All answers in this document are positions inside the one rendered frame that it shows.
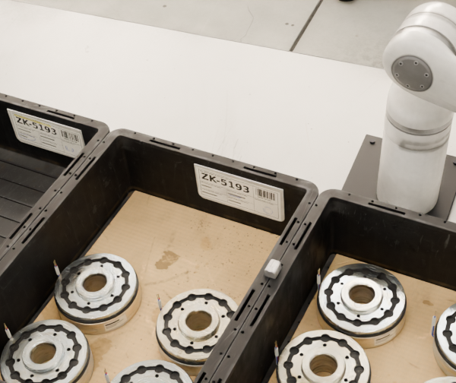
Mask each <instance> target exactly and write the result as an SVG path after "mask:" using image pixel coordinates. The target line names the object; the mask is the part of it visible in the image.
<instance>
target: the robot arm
mask: <svg viewBox="0 0 456 383"><path fill-rule="evenodd" d="M382 64H383V67H384V70H385V72H386V74H387V75H388V76H389V78H390V79H391V80H392V81H393V82H392V85H391V87H390V90H389V91H388V97H387V103H386V110H385V123H384V131H383V138H382V150H381V157H380V164H379V171H378V184H377V192H376V194H377V198H378V200H379V201H381V202H385V203H387V204H392V205H395V206H398V207H402V208H406V209H408V210H413V211H416V212H419V213H422V214H426V213H428V212H430V211H431V210H432V209H433V208H434V207H435V205H436V202H437V200H438V196H439V189H440V185H441V181H442V173H443V169H444V165H445V158H446V154H447V149H448V142H449V137H450V133H451V125H452V121H453V118H454V113H456V8H455V7H453V6H452V5H449V4H446V3H444V2H427V3H424V4H421V5H419V6H417V7H416V8H414V9H413V10H412V11H411V12H410V13H409V14H408V15H407V17H406V18H405V20H404V22H403V23H402V25H400V27H399V28H398V30H397V32H396V33H395V35H394V36H393V37H392V39H391V41H390V42H389V43H388V45H387V46H386V48H385V51H384V53H383V56H382Z"/></svg>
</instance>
